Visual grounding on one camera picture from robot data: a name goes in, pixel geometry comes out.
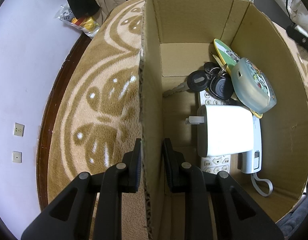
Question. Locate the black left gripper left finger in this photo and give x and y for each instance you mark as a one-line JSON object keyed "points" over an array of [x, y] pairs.
{"points": [[89, 207]]}

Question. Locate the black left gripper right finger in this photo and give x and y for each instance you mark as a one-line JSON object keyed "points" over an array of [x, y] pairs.
{"points": [[215, 204]]}

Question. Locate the brown cardboard box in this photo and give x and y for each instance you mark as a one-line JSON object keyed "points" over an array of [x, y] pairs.
{"points": [[177, 38]]}

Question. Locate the white remote control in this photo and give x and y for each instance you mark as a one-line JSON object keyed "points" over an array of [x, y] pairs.
{"points": [[220, 163]]}

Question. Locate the white power adapter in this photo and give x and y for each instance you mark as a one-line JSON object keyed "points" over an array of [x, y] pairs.
{"points": [[222, 130]]}

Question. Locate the beige brown patterned rug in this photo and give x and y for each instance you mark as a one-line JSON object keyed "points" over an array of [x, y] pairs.
{"points": [[99, 116]]}

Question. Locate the translucent cartoon pouch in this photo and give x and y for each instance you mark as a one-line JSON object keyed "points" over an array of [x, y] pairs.
{"points": [[252, 87]]}

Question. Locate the bunch of black keys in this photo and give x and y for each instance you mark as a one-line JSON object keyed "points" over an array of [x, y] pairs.
{"points": [[212, 77]]}

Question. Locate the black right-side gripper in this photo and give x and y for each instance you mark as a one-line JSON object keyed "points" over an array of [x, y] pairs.
{"points": [[297, 36]]}

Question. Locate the plastic bag with yellow items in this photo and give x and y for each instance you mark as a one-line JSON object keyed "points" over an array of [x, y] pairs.
{"points": [[86, 24]]}

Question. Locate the white handheld device with strap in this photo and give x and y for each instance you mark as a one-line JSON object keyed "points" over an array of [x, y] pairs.
{"points": [[251, 162]]}

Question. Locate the lower wall socket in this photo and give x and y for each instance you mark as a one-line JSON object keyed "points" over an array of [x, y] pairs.
{"points": [[17, 157]]}

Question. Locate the wall socket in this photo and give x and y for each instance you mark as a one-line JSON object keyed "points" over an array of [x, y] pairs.
{"points": [[18, 129], [17, 157]]}

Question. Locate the upper wall socket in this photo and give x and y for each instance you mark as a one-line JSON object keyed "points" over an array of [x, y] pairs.
{"points": [[18, 129]]}

